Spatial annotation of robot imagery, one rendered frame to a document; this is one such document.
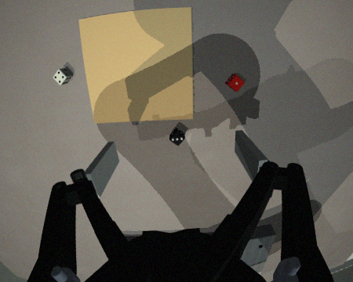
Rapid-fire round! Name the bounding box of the tan square mat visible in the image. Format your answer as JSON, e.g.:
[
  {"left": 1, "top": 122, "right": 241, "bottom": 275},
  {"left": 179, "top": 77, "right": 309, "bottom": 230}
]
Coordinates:
[{"left": 78, "top": 7, "right": 193, "bottom": 124}]

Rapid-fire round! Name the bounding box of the white die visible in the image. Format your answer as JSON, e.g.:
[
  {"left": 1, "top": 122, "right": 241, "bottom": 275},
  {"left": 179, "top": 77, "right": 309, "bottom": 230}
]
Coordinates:
[{"left": 53, "top": 68, "right": 72, "bottom": 85}]

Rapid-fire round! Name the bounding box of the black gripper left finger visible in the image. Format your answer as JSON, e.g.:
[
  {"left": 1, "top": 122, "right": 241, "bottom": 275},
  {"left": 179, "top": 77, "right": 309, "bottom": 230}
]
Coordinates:
[{"left": 27, "top": 142, "right": 152, "bottom": 282}]

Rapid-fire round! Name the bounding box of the black die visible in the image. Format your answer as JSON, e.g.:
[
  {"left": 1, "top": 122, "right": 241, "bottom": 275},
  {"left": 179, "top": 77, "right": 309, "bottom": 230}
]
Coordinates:
[{"left": 169, "top": 128, "right": 185, "bottom": 146}]

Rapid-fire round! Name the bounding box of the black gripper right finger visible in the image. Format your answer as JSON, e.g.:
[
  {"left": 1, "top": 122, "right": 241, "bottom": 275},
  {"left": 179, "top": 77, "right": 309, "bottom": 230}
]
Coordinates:
[{"left": 184, "top": 130, "right": 334, "bottom": 282}]

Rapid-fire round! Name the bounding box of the red die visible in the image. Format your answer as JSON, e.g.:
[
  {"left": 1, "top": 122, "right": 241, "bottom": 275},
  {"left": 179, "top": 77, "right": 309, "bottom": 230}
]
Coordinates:
[{"left": 225, "top": 74, "right": 245, "bottom": 92}]

